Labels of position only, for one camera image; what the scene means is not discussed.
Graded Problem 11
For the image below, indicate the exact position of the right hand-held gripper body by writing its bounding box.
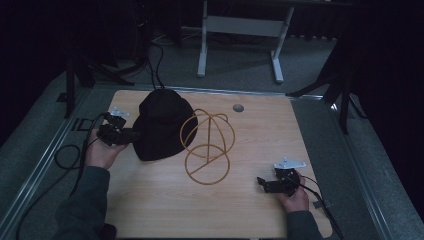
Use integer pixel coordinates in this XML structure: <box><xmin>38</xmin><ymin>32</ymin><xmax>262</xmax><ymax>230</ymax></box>
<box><xmin>272</xmin><ymin>157</ymin><xmax>307</xmax><ymax>198</ymax></box>

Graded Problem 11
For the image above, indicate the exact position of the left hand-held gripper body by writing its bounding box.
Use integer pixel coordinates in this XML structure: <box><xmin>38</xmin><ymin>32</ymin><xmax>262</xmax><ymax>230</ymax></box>
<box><xmin>96</xmin><ymin>106</ymin><xmax>131</xmax><ymax>147</ymax></box>

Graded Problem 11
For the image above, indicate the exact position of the black bucket hat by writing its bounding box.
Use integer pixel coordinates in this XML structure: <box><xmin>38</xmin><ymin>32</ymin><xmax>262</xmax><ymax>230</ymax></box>
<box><xmin>132</xmin><ymin>88</ymin><xmax>199</xmax><ymax>162</ymax></box>

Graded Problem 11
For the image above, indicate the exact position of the person's right hand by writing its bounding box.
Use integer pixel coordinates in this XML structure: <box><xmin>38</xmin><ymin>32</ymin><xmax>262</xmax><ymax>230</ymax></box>
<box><xmin>276</xmin><ymin>172</ymin><xmax>311</xmax><ymax>214</ymax></box>

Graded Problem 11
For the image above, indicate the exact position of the person's left hand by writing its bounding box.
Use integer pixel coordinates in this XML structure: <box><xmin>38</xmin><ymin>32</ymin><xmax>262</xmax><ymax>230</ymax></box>
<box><xmin>84</xmin><ymin>128</ymin><xmax>129</xmax><ymax>171</ymax></box>

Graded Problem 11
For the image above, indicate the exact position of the black metal stand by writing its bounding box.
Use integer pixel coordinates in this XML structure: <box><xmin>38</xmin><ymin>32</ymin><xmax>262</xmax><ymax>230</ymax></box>
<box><xmin>55</xmin><ymin>49</ymin><xmax>136</xmax><ymax>120</ymax></box>
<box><xmin>286</xmin><ymin>49</ymin><xmax>369</xmax><ymax>135</ymax></box>

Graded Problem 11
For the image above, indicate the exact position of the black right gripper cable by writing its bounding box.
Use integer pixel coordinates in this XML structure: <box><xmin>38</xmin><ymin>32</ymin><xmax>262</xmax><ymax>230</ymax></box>
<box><xmin>293</xmin><ymin>174</ymin><xmax>345</xmax><ymax>240</ymax></box>

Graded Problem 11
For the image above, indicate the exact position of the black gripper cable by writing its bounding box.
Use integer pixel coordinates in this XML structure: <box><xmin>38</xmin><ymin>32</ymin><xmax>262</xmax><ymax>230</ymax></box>
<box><xmin>293</xmin><ymin>174</ymin><xmax>345</xmax><ymax>240</ymax></box>
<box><xmin>14</xmin><ymin>112</ymin><xmax>111</xmax><ymax>240</ymax></box>

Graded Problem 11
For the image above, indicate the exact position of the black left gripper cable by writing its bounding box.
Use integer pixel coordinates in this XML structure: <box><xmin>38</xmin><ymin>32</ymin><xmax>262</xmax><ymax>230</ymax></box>
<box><xmin>14</xmin><ymin>112</ymin><xmax>111</xmax><ymax>240</ymax></box>

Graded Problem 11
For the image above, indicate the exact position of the yellow wire hat stand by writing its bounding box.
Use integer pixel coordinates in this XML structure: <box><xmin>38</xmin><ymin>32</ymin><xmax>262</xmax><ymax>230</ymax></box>
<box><xmin>179</xmin><ymin>108</ymin><xmax>236</xmax><ymax>186</ymax></box>

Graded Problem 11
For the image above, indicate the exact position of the black floor cable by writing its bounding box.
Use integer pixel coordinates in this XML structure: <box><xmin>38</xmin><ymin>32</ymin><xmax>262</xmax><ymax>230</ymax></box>
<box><xmin>145</xmin><ymin>42</ymin><xmax>167</xmax><ymax>91</ymax></box>

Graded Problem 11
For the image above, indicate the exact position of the metal floor rail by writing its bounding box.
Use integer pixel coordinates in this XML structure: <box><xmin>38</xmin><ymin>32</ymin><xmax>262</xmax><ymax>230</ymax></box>
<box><xmin>0</xmin><ymin>87</ymin><xmax>94</xmax><ymax>234</ymax></box>
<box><xmin>328</xmin><ymin>99</ymin><xmax>398</xmax><ymax>240</ymax></box>

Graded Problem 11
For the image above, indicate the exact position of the white desk frame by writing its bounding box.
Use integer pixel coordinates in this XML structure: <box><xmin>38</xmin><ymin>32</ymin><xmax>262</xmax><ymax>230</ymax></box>
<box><xmin>196</xmin><ymin>0</ymin><xmax>296</xmax><ymax>85</ymax></box>

